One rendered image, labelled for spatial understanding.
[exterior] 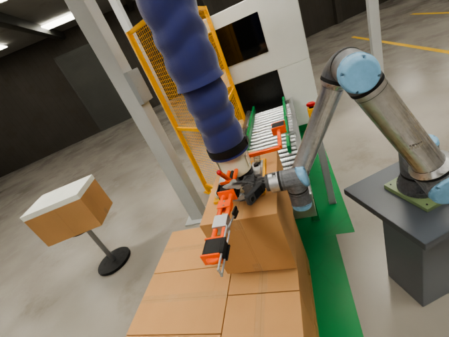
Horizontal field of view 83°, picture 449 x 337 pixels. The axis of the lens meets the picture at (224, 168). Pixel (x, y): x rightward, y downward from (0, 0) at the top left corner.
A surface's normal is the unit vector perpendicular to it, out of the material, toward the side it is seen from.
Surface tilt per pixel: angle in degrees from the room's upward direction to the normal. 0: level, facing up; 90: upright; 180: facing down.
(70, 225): 90
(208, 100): 76
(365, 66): 86
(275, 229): 91
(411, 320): 0
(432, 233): 0
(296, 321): 0
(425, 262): 90
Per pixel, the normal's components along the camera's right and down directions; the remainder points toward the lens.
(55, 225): 0.12, 0.44
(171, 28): -0.26, 0.30
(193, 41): 0.28, 0.11
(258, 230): -0.17, 0.55
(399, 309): -0.36, -0.82
